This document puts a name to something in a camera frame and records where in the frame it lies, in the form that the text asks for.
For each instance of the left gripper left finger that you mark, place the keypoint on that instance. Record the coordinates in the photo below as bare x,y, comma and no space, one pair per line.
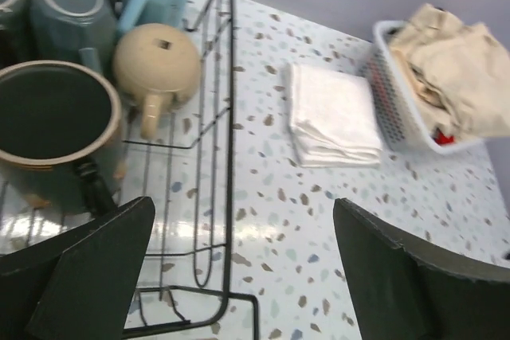
78,284

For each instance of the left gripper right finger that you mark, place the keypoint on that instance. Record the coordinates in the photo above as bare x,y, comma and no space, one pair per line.
404,287

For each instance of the red inside patterned mug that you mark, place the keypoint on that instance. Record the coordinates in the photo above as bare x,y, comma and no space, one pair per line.
61,136

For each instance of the tan glazed round mug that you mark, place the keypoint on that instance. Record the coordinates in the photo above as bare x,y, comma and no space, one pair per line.
160,68

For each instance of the grey green faceted mug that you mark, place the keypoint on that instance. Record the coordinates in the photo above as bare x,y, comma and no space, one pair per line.
79,31

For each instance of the dark green glossy mug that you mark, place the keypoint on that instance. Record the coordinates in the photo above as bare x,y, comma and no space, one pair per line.
15,31

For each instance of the white plastic basin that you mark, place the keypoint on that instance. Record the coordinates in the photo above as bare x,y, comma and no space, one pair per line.
399,119

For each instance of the folded white towel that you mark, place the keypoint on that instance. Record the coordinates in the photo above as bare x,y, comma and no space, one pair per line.
331,118

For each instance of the beige cloth bag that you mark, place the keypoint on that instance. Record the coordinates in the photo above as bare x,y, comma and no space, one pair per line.
458,74

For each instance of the black wire dish rack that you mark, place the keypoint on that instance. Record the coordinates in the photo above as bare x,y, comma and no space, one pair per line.
187,171

